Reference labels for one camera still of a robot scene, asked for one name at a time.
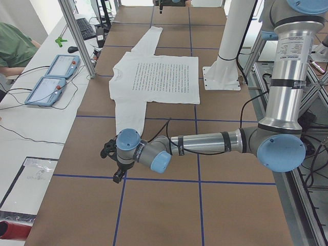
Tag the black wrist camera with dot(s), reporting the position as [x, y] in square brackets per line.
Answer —
[109, 150]

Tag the paper sheet in sleeve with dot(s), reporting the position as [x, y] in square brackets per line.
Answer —
[23, 198]

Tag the green plastic tool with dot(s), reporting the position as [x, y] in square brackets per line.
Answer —
[60, 41]

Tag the white long-sleeve printed shirt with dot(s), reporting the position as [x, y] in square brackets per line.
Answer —
[141, 77]

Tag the aluminium frame post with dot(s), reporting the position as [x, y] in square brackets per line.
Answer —
[72, 24]

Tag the upper blue teach pendant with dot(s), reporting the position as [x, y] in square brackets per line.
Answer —
[63, 66]

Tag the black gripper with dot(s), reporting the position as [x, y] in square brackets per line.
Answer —
[160, 7]
[121, 166]

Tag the red cylinder object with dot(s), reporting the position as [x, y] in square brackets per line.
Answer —
[14, 231]

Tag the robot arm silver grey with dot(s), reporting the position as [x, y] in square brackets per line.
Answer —
[157, 152]
[173, 3]

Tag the black power adapter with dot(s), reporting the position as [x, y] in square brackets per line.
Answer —
[100, 37]

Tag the person in green shirt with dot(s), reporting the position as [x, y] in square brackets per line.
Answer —
[17, 49]

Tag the blue teach pendant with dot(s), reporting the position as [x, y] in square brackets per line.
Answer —
[46, 92]
[63, 66]

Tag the black keyboard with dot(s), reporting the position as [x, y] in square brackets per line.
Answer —
[85, 28]

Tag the aluminium side frame rack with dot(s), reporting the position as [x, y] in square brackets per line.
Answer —
[276, 141]

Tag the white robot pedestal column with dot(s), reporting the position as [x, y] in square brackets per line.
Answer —
[223, 73]

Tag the black computer mouse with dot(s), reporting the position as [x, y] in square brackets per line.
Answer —
[72, 49]

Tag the lower blue teach pendant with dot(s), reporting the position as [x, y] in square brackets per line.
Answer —
[46, 92]

